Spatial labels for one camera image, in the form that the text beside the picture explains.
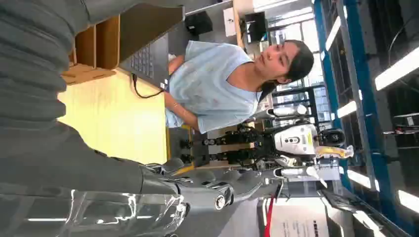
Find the black box case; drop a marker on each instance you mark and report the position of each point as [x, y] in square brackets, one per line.
[198, 23]

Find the grey open laptop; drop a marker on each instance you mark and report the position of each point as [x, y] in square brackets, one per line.
[149, 55]

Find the white ceiling light strip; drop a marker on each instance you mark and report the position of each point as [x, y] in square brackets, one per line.
[346, 109]
[397, 68]
[333, 32]

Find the white paper sheet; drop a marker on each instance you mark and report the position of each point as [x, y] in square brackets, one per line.
[229, 22]

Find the black and white humanoid robot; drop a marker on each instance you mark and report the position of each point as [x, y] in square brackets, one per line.
[294, 140]

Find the blue steel frame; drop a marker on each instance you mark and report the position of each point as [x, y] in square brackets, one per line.
[366, 98]

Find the red barrier belt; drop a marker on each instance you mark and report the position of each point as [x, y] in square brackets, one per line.
[269, 216]

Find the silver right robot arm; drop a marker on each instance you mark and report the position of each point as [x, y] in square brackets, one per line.
[29, 65]

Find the black monitor screen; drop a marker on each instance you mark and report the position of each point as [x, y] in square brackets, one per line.
[256, 26]

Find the wooden divided card box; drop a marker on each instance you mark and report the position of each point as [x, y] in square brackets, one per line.
[98, 45]

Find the person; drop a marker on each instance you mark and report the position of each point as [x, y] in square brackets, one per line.
[209, 85]

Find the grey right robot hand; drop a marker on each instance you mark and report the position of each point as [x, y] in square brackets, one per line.
[82, 170]

